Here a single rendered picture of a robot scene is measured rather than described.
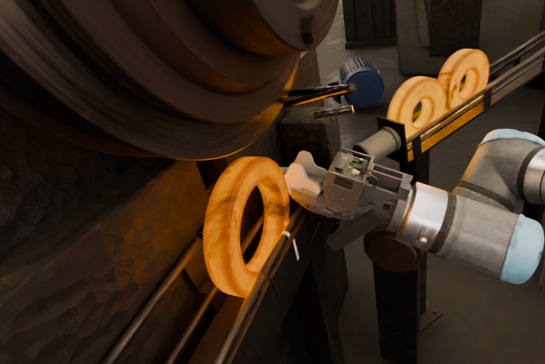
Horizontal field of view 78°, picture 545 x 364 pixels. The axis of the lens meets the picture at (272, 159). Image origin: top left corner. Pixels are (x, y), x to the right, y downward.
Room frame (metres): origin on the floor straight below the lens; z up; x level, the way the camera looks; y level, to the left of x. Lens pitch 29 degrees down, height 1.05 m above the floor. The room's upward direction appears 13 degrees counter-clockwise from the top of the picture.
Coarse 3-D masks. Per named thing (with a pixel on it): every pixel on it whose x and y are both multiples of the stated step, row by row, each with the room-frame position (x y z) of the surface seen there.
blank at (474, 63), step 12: (456, 60) 0.72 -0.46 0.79; (468, 60) 0.73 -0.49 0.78; (480, 60) 0.74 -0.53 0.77; (444, 72) 0.72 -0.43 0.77; (456, 72) 0.71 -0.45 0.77; (468, 72) 0.76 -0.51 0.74; (480, 72) 0.74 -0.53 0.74; (444, 84) 0.71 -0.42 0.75; (456, 84) 0.71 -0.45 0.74; (468, 84) 0.76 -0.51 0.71; (480, 84) 0.75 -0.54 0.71; (456, 96) 0.71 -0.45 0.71; (468, 96) 0.73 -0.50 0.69; (480, 96) 0.75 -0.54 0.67
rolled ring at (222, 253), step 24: (240, 168) 0.36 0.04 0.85; (264, 168) 0.39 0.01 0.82; (216, 192) 0.33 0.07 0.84; (240, 192) 0.33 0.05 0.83; (264, 192) 0.42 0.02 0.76; (288, 192) 0.44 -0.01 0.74; (216, 216) 0.31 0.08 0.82; (240, 216) 0.32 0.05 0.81; (264, 216) 0.42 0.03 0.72; (288, 216) 0.42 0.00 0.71; (216, 240) 0.29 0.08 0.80; (264, 240) 0.39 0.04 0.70; (216, 264) 0.29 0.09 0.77; (240, 264) 0.30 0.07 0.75; (240, 288) 0.28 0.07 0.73
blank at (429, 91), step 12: (408, 84) 0.67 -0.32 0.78; (420, 84) 0.66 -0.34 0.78; (432, 84) 0.68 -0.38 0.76; (396, 96) 0.67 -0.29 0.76; (408, 96) 0.65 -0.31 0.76; (420, 96) 0.66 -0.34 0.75; (432, 96) 0.68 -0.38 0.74; (444, 96) 0.70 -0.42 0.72; (396, 108) 0.65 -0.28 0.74; (408, 108) 0.65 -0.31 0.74; (432, 108) 0.68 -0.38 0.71; (444, 108) 0.70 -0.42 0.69; (396, 120) 0.64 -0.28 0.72; (408, 120) 0.65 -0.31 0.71; (420, 120) 0.69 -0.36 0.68; (432, 120) 0.68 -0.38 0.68; (408, 132) 0.65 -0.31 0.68; (408, 144) 0.65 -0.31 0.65
